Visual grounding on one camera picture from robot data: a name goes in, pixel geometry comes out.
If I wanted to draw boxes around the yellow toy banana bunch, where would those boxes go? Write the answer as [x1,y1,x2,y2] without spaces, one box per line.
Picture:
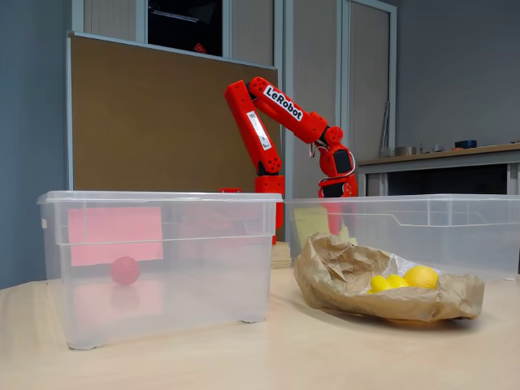
[365,274,410,294]

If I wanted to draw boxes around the yellow toy lemon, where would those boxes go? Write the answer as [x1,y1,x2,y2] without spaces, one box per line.
[402,265,439,290]

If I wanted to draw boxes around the red tomato toy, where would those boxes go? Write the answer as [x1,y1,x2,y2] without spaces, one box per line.
[109,255,141,286]

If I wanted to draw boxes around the clear plastic bin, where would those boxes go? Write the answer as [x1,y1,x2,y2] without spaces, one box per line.
[284,193,520,281]
[37,189,284,350]

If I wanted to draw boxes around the yellow paper note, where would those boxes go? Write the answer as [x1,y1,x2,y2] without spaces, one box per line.
[294,206,358,247]

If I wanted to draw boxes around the wooden base block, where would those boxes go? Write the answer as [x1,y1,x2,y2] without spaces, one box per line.
[271,241,293,270]

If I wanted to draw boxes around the leaning metal rods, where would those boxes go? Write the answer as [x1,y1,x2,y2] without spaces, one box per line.
[379,101,392,158]

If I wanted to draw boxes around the crumpled brown paper bag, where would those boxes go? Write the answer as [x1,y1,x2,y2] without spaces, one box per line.
[292,232,486,322]

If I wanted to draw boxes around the low sideboard with wooden top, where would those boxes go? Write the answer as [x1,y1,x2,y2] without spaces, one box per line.
[356,141,520,198]

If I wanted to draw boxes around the grey tambour door cabinet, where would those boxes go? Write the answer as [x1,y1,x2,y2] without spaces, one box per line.
[283,0,398,199]

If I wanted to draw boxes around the grey open shelf cabinet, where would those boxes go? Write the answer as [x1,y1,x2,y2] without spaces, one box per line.
[71,0,284,68]

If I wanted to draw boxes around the pink paper note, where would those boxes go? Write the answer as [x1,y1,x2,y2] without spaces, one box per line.
[67,206,164,267]

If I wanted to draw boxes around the black appliance with red logo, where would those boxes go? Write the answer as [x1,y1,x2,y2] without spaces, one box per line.
[147,0,224,57]

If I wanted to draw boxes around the brown cork pin board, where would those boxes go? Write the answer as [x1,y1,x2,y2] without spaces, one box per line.
[67,31,282,192]

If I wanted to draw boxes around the white wrist servo cable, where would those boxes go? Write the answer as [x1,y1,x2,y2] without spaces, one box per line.
[307,140,358,179]

